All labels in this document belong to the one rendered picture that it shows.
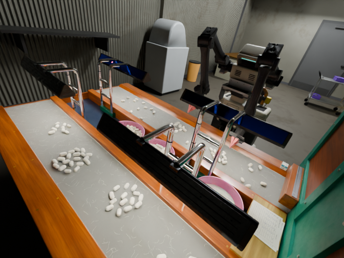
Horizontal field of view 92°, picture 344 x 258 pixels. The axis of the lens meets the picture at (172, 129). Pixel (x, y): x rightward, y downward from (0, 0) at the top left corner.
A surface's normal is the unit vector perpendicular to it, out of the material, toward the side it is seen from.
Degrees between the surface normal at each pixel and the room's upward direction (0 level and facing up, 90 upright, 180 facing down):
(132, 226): 0
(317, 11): 90
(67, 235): 0
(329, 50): 90
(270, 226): 0
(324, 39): 90
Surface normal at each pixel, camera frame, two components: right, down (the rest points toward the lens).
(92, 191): 0.14, -0.83
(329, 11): -0.66, 0.33
